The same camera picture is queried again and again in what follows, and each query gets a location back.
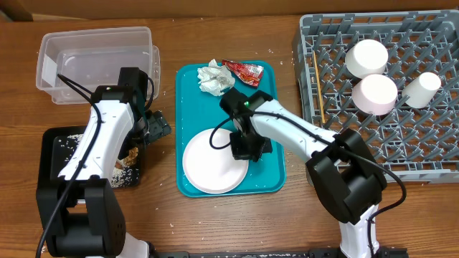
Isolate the large white plate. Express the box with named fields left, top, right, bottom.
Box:
left=182, top=128, right=249, bottom=194

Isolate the brown food scrap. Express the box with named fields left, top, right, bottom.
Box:
left=123, top=147, right=138, bottom=166

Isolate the wooden chopstick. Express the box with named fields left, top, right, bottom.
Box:
left=312, top=50, right=326, bottom=125

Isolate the white bowl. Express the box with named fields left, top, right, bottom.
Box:
left=351, top=74, right=398, bottom=115
left=344, top=39, right=389, bottom=79

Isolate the small white cup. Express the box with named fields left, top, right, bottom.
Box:
left=402, top=72, right=441, bottom=108

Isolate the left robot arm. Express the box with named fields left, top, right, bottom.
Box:
left=35, top=82, right=170, bottom=257

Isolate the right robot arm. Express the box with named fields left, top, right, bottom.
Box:
left=219, top=88, right=387, bottom=257

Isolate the grey dishwasher rack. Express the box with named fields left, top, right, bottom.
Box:
left=293, top=10, right=458, bottom=183

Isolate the pile of white rice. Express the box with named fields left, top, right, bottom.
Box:
left=50, top=133, right=141, bottom=188

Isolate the red snack wrapper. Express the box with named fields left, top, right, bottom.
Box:
left=222, top=59, right=264, bottom=88

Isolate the crumpled white napkin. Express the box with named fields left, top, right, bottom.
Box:
left=197, top=59, right=235, bottom=97

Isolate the clear plastic bin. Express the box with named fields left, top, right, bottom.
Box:
left=36, top=27, right=161, bottom=105

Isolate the black plastic tray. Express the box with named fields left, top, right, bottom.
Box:
left=39, top=125, right=144, bottom=187

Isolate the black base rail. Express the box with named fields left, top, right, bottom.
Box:
left=153, top=247, right=410, bottom=258

